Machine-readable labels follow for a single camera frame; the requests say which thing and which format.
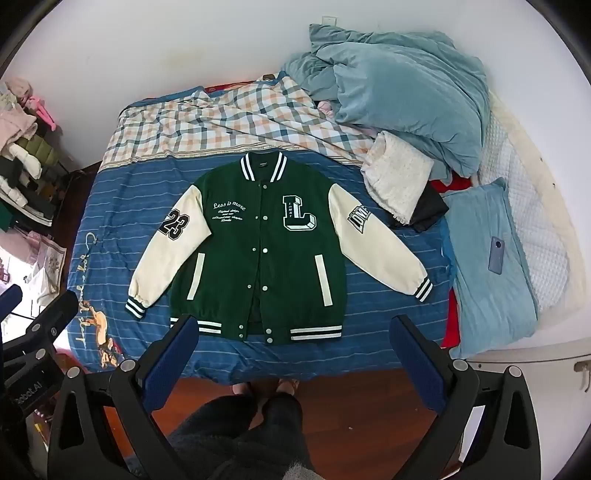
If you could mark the green white varsity jacket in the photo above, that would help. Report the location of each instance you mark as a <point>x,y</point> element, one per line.
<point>260,246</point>

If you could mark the blue smartphone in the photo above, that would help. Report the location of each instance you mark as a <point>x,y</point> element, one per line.
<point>496,256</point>

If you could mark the person in black pants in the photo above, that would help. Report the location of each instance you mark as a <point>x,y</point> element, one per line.
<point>247,434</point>

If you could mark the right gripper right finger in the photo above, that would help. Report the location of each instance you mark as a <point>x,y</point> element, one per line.
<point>506,444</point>

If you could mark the pile of folded clothes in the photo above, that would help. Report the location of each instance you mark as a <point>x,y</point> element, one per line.
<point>27,159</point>

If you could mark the black garment on bed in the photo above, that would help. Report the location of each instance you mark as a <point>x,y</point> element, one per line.
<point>429,210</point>

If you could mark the white quilted mattress pad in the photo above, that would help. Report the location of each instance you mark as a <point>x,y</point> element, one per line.
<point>542,221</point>

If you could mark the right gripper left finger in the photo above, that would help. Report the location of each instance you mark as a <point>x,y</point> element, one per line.
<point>82,445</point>

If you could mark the light blue pillow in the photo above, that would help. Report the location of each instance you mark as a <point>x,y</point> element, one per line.
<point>494,310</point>

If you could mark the plaid checkered blanket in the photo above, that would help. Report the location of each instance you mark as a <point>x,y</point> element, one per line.
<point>254,116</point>

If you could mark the light blue duvet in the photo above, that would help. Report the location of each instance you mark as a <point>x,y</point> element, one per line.
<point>416,85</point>

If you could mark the white folded cloth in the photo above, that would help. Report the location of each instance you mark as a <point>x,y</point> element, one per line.
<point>395,174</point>

